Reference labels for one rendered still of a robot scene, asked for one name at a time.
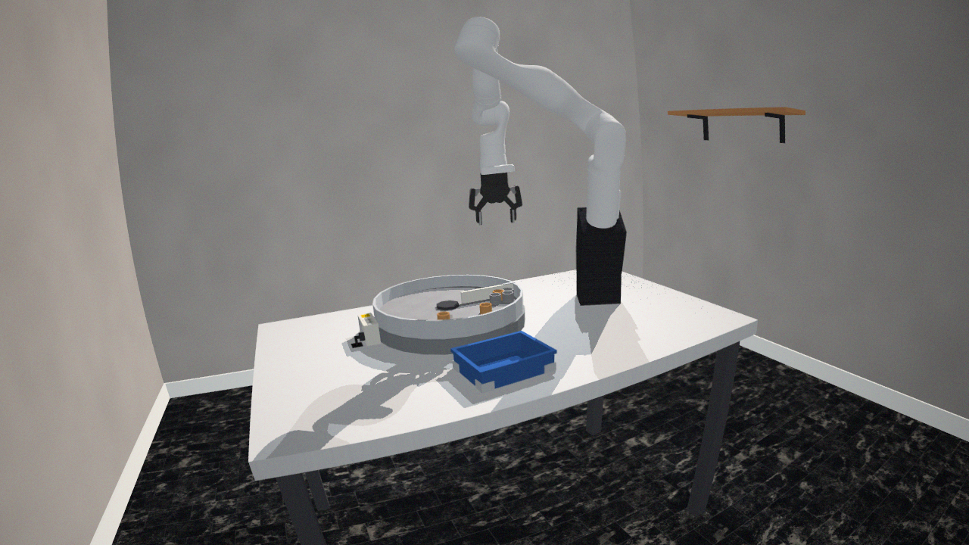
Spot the blue open-top crate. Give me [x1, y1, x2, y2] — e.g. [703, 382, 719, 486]
[450, 331, 557, 393]

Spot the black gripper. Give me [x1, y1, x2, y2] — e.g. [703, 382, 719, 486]
[469, 173, 522, 225]

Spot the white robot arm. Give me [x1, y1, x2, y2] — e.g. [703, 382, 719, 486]
[454, 17, 626, 229]

